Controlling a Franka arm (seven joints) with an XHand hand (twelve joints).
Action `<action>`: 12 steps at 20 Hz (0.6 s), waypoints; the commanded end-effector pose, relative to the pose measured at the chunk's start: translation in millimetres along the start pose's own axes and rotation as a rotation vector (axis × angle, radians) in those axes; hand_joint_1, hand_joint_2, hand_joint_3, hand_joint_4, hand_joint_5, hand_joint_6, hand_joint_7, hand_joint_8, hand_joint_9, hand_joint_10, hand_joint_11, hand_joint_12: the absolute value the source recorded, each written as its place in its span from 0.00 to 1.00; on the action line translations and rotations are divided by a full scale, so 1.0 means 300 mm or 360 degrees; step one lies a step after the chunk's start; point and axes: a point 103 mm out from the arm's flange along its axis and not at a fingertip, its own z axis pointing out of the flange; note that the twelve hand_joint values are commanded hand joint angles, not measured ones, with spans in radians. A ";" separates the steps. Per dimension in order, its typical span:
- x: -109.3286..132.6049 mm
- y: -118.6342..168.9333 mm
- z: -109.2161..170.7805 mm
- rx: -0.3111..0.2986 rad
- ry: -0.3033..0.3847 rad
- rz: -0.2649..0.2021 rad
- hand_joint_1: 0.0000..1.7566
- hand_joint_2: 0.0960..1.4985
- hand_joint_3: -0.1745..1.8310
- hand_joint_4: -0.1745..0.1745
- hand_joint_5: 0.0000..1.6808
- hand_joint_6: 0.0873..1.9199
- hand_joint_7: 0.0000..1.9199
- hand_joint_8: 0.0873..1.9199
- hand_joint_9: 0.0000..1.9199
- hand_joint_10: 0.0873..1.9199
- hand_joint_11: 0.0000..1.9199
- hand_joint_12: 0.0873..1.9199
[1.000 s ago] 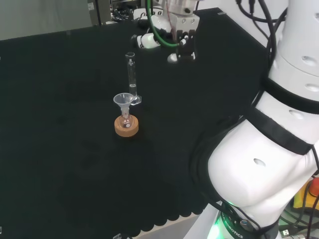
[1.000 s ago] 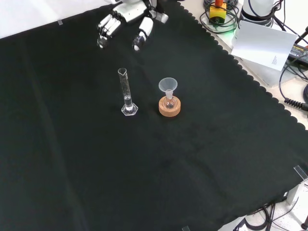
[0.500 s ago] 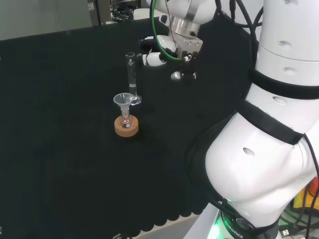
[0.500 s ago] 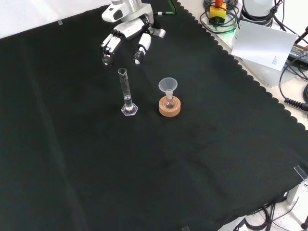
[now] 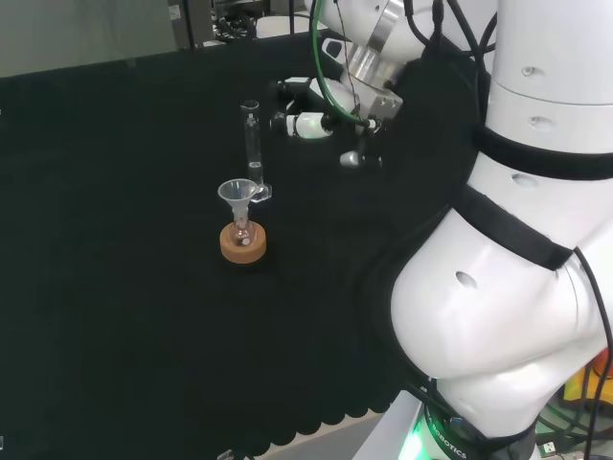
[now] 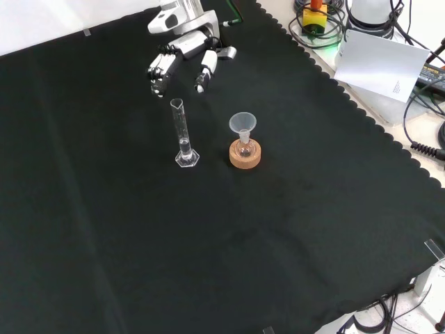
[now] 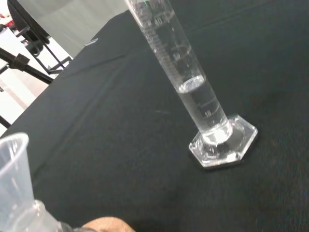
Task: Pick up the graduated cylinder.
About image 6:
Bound clear plastic funnel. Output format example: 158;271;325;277
228;111;258;141

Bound black power adapter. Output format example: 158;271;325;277
416;61;445;88

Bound white metal bracket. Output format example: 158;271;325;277
412;259;445;297

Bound black base cable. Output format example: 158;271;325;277
389;0;418;46

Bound black cable with ribbed plug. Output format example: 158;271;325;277
403;86;445;161

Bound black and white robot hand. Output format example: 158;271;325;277
145;30;220;99

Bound clear glass graduated cylinder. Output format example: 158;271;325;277
169;98;201;169

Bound small round-bottom glass flask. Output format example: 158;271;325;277
235;134;257;159

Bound yellow stop button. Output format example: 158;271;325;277
301;0;329;36

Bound green cable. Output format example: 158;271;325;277
221;0;244;28

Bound brown cork ring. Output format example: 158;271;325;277
228;138;262;170

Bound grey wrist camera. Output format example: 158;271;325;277
216;45;238;61

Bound black stop button cable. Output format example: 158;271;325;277
287;0;348;49

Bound black bench cloth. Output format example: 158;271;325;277
0;0;445;334

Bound black floor cable bundle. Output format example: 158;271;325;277
335;294;401;334

